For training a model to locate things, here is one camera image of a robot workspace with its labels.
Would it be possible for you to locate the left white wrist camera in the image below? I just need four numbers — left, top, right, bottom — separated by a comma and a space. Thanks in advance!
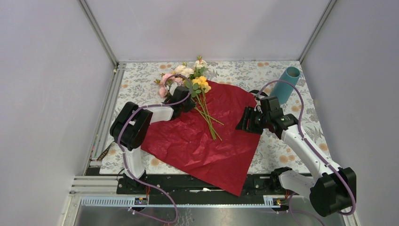
168, 82, 179, 96

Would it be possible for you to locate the yellow rose stem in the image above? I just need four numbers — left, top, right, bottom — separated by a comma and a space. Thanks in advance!
192, 76, 223, 141

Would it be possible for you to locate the purple cable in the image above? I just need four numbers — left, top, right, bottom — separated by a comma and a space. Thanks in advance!
254, 80, 357, 226
116, 74, 194, 225

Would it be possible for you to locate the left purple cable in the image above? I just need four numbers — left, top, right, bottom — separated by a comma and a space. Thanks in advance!
116, 74, 194, 225

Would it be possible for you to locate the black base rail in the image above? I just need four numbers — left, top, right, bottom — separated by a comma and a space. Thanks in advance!
116, 174, 291, 206

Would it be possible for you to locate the pink rose stem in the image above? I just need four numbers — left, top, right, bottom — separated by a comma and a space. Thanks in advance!
154, 73, 184, 98

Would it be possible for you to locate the red and brown wrapping paper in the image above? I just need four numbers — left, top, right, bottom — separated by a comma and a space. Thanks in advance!
141, 82, 260, 196

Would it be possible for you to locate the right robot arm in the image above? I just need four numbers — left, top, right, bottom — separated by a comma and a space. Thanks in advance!
236, 96, 357, 217

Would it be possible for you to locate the teal cylindrical vase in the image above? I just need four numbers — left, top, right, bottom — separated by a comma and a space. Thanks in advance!
271, 66, 301, 105

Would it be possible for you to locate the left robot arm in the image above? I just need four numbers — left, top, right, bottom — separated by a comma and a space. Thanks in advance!
110, 86, 195, 194

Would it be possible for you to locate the cream rose stem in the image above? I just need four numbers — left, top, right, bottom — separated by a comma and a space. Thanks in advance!
174, 65, 194, 78

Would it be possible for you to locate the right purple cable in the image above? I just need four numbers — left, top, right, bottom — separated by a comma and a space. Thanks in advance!
254, 80, 357, 226

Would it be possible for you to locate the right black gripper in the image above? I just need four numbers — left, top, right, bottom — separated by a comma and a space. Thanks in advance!
235, 106, 270, 135

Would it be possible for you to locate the black gold-lettered ribbon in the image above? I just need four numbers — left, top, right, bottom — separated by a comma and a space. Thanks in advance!
91, 89, 258, 162

